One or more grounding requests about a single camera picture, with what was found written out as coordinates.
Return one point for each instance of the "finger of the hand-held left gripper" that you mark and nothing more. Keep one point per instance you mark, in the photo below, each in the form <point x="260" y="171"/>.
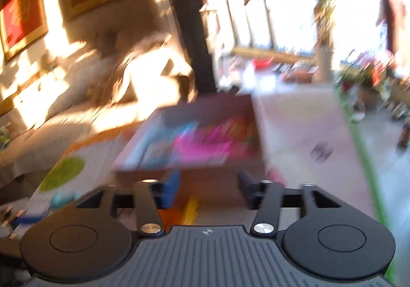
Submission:
<point x="28" y="220"/>

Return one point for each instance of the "dark bottle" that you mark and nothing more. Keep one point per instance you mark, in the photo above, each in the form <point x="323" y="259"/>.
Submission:
<point x="404" y="136"/>

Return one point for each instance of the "orange yellow toy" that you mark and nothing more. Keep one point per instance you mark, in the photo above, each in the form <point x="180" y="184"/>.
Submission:
<point x="189" y="210"/>

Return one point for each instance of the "pink cardboard box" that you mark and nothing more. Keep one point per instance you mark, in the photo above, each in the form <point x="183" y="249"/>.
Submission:
<point x="208" y="178"/>

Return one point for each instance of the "printed play mat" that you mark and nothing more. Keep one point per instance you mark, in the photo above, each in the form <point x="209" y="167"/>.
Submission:
<point x="304" y="120"/>

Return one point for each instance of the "red basin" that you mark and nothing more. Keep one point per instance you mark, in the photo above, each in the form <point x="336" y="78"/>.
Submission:
<point x="262" y="62"/>

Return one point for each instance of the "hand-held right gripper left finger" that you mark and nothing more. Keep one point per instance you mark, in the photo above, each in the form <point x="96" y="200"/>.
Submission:
<point x="169" y="189"/>

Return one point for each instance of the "beige quilt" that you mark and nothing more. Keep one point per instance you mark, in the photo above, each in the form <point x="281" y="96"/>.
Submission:
<point x="141" y="49"/>

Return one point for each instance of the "bed with white sheet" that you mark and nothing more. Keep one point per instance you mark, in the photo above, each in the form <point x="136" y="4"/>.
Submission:
<point x="48" y="133"/>

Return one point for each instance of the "pink pig toy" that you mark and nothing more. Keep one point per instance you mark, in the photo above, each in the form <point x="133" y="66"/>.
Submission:
<point x="198" y="149"/>

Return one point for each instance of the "red framed picture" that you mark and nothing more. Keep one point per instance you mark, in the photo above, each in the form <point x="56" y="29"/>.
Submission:
<point x="22" y="11"/>

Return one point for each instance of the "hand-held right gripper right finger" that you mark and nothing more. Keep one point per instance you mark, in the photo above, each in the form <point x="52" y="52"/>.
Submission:
<point x="246" y="189"/>

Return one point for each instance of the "blue white wipes packet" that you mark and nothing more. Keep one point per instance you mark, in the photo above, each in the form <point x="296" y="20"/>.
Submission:
<point x="157" y="149"/>

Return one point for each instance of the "pink potted flowers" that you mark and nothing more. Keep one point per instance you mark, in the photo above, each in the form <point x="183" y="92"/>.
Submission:
<point x="368" y="72"/>

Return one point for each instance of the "potted palm plant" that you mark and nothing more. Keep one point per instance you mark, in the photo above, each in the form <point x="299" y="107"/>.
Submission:
<point x="323" y="62"/>

